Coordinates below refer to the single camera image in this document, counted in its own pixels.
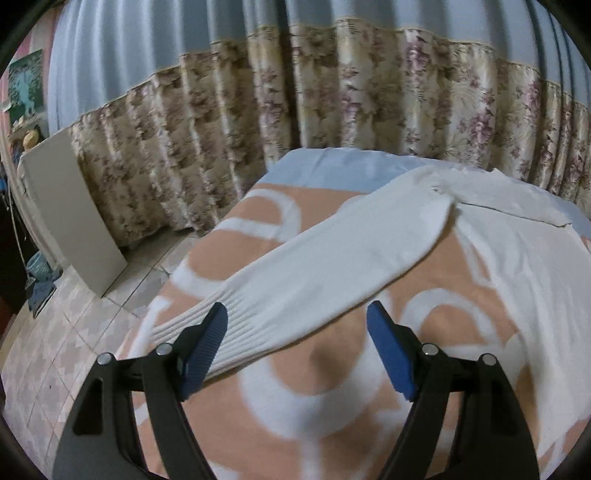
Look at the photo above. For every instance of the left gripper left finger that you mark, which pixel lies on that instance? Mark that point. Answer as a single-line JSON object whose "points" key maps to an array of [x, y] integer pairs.
{"points": [[100, 439]]}

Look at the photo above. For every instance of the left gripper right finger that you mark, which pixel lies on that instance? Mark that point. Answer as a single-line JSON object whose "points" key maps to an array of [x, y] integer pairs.
{"points": [[492, 439]]}

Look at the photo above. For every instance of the white knit sweater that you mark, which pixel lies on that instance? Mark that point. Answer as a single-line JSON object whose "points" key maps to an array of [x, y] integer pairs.
{"points": [[369, 258]]}

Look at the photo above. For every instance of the blue basket on floor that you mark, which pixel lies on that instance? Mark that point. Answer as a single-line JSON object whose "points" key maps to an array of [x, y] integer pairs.
{"points": [[38, 267]]}

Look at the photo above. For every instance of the white leaning board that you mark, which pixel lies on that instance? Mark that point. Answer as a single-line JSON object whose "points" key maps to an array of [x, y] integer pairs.
{"points": [[56, 186]]}

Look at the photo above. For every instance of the blue floral curtain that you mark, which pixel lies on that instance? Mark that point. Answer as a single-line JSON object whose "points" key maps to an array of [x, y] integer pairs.
{"points": [[174, 109]]}

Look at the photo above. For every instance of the green wall picture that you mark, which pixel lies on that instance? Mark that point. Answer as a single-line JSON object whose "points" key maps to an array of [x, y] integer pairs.
{"points": [[25, 86]]}

